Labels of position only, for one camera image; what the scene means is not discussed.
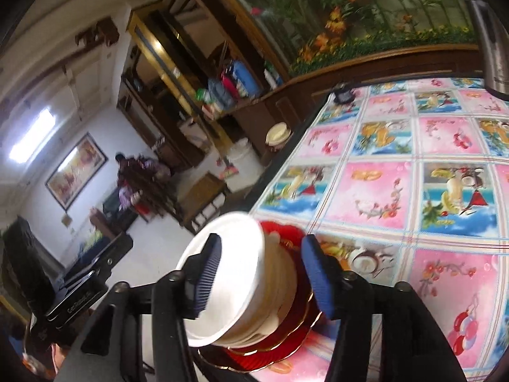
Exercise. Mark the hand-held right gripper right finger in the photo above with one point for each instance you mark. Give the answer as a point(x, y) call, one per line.
point(318, 280)

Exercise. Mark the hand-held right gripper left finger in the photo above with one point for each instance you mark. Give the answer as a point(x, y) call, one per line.
point(204, 282)

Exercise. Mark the small red plastic plate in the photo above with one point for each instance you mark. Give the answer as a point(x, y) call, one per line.
point(304, 316)

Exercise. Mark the large red plastic plate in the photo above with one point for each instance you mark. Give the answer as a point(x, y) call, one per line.
point(290, 352)

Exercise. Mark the stack of white bowls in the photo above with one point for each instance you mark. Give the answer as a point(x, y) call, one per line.
point(277, 134)

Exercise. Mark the person's left hand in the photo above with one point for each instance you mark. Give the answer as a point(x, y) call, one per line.
point(58, 358)

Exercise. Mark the wooden chair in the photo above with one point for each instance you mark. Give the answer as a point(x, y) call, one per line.
point(202, 199)

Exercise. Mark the printed fruit tablecloth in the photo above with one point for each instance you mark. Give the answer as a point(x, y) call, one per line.
point(377, 191)

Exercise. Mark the white plastic bucket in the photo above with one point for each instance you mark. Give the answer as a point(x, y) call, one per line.
point(244, 165)

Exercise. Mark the dark wooden stool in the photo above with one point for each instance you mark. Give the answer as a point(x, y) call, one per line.
point(274, 155)

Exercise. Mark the wooden partition cabinet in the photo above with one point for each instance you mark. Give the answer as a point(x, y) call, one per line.
point(302, 95)

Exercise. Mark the green packet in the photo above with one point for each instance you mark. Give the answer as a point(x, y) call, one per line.
point(202, 95)

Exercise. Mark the small black jar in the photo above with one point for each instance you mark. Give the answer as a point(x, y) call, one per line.
point(344, 93)

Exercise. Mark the grey-blue thermos flask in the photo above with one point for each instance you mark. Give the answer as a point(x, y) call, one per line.
point(220, 93)

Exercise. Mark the red thermos flask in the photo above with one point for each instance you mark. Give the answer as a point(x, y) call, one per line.
point(230, 86)

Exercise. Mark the white spray bottle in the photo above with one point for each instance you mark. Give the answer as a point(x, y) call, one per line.
point(270, 80)

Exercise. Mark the blue thermos flask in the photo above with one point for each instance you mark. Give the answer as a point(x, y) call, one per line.
point(245, 78)

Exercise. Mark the green bottle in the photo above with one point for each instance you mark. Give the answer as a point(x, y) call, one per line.
point(276, 72)

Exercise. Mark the gold pillar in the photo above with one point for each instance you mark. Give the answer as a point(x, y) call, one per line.
point(171, 67)

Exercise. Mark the flower display glass panel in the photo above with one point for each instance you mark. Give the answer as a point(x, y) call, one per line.
point(358, 12)

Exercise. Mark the stainless steel thermos jug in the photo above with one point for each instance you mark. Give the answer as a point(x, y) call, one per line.
point(493, 47)

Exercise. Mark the framed wall picture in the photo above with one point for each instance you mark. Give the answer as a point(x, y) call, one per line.
point(75, 171)

